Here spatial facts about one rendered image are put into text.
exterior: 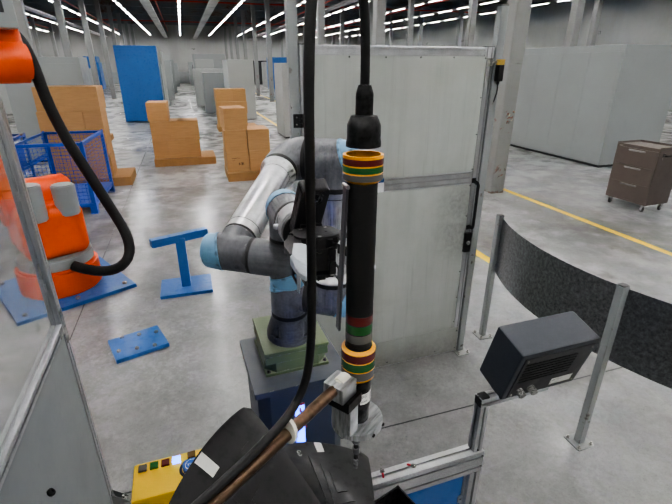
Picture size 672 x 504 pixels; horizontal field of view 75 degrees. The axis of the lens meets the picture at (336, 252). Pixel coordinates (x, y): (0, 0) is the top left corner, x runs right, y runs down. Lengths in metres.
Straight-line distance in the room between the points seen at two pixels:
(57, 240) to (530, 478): 3.85
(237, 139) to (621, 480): 7.01
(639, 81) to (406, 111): 8.41
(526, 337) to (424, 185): 1.54
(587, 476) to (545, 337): 1.55
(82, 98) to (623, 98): 9.61
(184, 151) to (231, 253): 8.93
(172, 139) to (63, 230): 5.67
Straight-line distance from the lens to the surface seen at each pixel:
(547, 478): 2.70
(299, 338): 1.42
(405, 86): 2.50
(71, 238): 4.42
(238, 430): 0.71
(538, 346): 1.29
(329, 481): 0.94
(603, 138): 10.34
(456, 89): 2.66
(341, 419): 0.60
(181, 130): 9.75
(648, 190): 7.40
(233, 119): 8.04
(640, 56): 10.54
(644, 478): 2.92
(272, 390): 1.41
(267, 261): 0.87
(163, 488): 1.13
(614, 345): 2.59
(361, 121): 0.45
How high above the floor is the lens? 1.91
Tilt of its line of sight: 23 degrees down
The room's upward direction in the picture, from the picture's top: straight up
